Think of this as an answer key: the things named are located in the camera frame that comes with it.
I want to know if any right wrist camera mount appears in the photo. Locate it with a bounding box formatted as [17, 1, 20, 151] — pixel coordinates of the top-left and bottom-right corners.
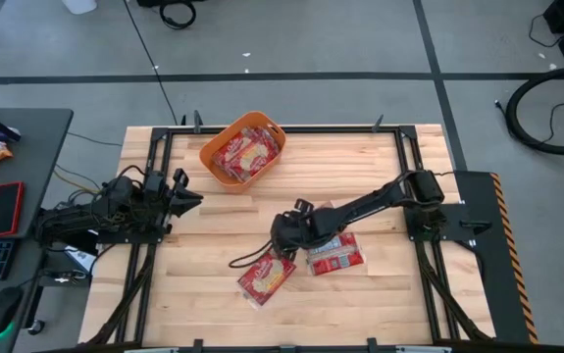
[293, 197, 316, 215]

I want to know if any white container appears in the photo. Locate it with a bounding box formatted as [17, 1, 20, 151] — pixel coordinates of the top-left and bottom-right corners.
[60, 0, 98, 16]

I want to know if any white label sheet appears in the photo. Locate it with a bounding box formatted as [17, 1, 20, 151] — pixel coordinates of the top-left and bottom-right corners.
[67, 246, 97, 274]

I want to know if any black coiled cable loop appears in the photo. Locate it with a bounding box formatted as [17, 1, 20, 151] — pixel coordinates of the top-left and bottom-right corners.
[158, 0, 198, 31]

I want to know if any black aluminium table frame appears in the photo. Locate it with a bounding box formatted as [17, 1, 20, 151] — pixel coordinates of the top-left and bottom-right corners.
[83, 115, 494, 353]

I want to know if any yellow cable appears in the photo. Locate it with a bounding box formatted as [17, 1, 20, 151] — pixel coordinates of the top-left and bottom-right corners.
[52, 168, 107, 196]

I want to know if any black computer mouse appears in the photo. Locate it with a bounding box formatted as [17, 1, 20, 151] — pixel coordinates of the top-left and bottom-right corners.
[0, 285, 25, 340]

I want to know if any thin black floor cable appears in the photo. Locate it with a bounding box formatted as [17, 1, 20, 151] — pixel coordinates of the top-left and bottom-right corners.
[493, 91, 564, 144]
[528, 13, 564, 49]

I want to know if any black platform with hazard stripe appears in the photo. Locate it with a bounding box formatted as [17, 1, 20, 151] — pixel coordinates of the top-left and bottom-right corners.
[451, 170, 540, 345]

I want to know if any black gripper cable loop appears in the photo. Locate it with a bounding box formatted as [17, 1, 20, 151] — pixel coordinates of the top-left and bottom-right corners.
[228, 238, 276, 270]

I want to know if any red smartphone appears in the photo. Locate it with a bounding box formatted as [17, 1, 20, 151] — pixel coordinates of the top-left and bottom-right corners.
[0, 180, 26, 239]

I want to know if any long black floor cable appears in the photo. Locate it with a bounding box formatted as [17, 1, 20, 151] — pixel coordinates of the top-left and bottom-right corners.
[123, 0, 180, 126]

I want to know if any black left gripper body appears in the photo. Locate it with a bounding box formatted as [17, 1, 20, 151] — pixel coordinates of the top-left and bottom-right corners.
[141, 170, 179, 223]

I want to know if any black desk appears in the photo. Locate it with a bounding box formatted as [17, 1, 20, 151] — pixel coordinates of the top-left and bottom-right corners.
[0, 107, 75, 353]

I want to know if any thick black hose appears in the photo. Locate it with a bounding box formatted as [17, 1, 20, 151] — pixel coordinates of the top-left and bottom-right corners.
[503, 65, 564, 157]

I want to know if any orange plastic basket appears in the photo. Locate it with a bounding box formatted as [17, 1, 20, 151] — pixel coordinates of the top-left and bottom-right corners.
[198, 110, 288, 194]

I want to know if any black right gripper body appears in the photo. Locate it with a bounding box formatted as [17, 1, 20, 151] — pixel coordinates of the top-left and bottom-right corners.
[270, 210, 318, 250]

